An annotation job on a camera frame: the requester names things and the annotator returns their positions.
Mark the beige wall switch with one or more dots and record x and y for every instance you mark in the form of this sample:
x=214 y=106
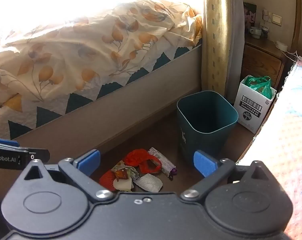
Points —
x=276 y=19

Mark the wooden nightstand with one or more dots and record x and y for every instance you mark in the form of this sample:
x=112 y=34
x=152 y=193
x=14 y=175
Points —
x=260 y=60

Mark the small dark jar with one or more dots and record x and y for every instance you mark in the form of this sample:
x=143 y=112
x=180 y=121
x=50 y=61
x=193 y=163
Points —
x=265 y=32

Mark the white paper scrap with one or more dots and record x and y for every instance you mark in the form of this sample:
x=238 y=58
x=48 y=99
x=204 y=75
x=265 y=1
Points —
x=123 y=185

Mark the white power adapter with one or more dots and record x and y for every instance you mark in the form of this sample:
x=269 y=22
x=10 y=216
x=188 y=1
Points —
x=281 y=45

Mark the beige bed frame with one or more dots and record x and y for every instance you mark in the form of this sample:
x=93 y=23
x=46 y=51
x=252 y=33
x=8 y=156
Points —
x=116 y=112

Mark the green plastic bag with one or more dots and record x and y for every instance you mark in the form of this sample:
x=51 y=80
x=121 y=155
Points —
x=264 y=87

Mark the white cardboard box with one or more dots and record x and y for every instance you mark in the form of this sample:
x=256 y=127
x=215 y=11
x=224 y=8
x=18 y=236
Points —
x=250 y=110

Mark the small red foam net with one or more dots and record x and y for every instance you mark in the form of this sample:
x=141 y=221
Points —
x=107 y=181

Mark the white wrapper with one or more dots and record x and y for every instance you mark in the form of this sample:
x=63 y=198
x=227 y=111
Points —
x=149 y=183

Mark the grey curtain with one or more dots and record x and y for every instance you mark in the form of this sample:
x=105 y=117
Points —
x=237 y=55

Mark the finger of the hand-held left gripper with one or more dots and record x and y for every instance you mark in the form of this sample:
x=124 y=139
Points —
x=5 y=142
x=40 y=154

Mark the colourful wrapper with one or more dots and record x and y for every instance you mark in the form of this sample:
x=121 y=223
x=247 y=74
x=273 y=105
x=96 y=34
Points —
x=123 y=171

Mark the teal plastic bin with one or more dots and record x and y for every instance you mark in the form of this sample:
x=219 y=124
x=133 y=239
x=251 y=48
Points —
x=186 y=130

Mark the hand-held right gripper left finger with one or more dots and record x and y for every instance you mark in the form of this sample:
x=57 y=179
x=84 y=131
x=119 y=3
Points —
x=87 y=161

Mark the purple snack wrapper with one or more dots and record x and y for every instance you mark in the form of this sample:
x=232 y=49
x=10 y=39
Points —
x=163 y=163

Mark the white wall socket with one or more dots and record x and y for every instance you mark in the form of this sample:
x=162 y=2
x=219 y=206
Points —
x=266 y=15

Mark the large red foam net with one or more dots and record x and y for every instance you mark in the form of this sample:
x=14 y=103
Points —
x=136 y=158

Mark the white cup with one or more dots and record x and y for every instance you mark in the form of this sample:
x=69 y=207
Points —
x=255 y=31

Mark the flower picture card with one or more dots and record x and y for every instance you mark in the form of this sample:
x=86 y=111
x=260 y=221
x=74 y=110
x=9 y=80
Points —
x=249 y=15

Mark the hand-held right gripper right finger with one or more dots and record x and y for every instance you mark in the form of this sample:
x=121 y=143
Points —
x=203 y=163

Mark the yellow patterned curtain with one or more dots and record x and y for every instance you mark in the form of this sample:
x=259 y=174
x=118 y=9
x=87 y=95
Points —
x=217 y=42

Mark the floral orange duvet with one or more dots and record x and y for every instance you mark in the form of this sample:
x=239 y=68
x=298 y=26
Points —
x=78 y=42

